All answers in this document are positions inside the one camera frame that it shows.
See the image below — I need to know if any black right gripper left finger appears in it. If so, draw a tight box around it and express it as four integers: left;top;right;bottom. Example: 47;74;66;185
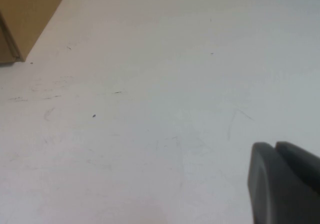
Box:
246;141;320;224

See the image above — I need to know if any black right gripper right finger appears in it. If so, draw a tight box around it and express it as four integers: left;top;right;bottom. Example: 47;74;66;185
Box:
274;141;320;184

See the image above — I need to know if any cardboard shoe box drawer, windowed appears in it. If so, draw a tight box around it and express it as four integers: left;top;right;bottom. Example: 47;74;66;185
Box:
0;10;21;65

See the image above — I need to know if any brown cardboard lower drawer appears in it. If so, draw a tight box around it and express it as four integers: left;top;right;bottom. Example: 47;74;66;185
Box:
0;0;73;62

